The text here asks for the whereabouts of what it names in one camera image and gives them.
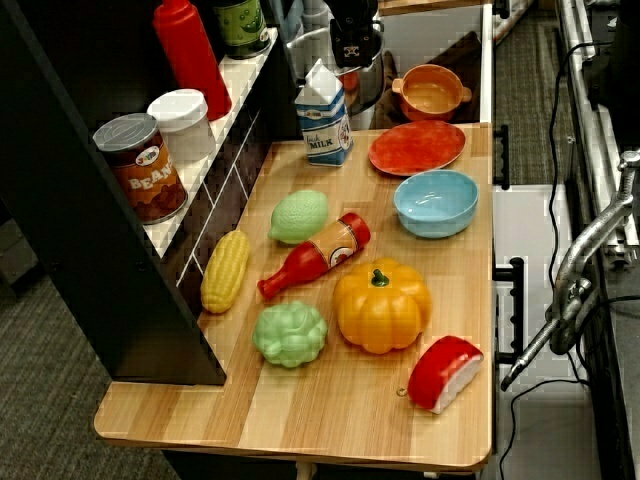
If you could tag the aluminium frame rail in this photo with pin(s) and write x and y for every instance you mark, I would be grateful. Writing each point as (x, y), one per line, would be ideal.
(590, 100)

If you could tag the brown cloth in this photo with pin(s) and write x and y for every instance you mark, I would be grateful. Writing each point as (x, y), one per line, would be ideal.
(460, 52)

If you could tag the plain red squeeze bottle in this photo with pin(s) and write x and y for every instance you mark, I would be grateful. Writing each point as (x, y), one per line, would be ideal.
(192, 60)

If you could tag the light blue bowl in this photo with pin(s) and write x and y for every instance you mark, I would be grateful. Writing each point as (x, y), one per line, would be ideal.
(436, 202)

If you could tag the silver metal pot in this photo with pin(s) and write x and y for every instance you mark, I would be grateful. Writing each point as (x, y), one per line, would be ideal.
(365, 85)

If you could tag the green toy lettuce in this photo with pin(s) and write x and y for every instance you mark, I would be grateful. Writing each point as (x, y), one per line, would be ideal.
(290, 334)

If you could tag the green peas can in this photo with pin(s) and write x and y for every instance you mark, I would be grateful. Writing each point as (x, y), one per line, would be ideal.
(242, 25)

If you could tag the toy beans can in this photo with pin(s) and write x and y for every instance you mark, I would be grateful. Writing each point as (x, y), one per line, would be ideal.
(142, 170)

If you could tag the grey metal clamp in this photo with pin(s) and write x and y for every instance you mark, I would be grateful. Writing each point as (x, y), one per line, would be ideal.
(580, 260)

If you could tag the white plastic jar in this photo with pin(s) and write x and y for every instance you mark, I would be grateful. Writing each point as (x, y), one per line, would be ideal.
(184, 127)

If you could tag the yellow toy corn cob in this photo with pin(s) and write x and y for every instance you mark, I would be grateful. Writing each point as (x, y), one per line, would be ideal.
(226, 271)

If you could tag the orange red plate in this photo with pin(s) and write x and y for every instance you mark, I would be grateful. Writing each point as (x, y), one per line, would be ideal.
(417, 146)

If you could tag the black shelf unit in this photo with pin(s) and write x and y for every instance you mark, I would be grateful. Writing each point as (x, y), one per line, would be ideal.
(100, 225)

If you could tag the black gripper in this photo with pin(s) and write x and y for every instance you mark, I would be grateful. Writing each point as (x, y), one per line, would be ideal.
(352, 12)

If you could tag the green toy lemon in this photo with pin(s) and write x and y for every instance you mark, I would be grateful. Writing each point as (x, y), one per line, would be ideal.
(298, 216)

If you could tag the toy ketchup bottle with label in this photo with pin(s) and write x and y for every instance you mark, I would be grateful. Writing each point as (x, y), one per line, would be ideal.
(320, 252)

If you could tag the orange toy pumpkin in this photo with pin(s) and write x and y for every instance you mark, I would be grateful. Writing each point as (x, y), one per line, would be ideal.
(382, 310)

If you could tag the red white toy cheese wedge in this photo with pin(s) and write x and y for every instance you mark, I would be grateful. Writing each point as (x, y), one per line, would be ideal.
(440, 372)

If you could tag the toy milk carton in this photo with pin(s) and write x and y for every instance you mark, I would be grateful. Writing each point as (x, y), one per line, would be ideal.
(324, 125)

